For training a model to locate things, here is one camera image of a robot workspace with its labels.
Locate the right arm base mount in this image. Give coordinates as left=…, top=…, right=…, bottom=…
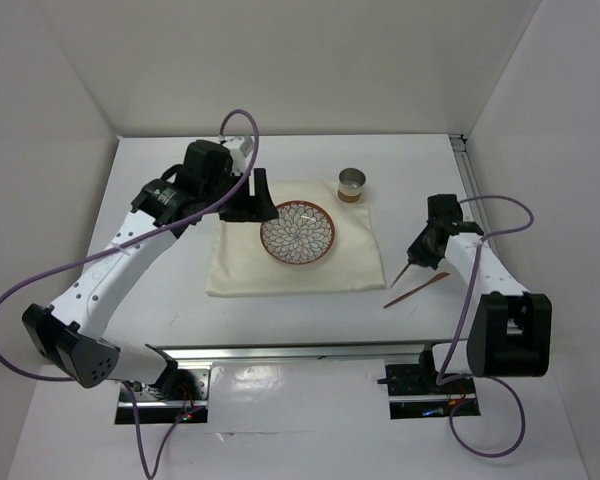
left=376, top=364, right=481, bottom=420

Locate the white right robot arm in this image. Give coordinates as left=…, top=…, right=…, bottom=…
left=407, top=194, right=552, bottom=392

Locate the floral plate with orange rim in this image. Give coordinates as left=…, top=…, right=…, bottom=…
left=259, top=200, right=336, bottom=265

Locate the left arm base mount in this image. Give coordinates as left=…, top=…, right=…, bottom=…
left=114, top=362, right=211, bottom=425

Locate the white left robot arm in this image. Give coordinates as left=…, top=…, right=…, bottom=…
left=22, top=136, right=278, bottom=399

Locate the copper knife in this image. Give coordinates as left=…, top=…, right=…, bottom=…
left=383, top=272, right=449, bottom=309

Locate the copper fork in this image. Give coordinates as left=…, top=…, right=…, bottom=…
left=388, top=262, right=411, bottom=289

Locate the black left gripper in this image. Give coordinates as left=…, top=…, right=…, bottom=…
left=201, top=167, right=279, bottom=222

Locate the steel cup with cork base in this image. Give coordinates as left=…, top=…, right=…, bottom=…
left=337, top=167, right=366, bottom=203

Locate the aluminium front rail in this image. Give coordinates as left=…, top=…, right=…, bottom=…
left=157, top=340, right=451, bottom=362

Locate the cream cloth napkin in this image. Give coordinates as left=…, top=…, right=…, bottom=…
left=206, top=180, right=385, bottom=297

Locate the aluminium side rail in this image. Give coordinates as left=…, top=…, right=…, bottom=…
left=446, top=134, right=498, bottom=284

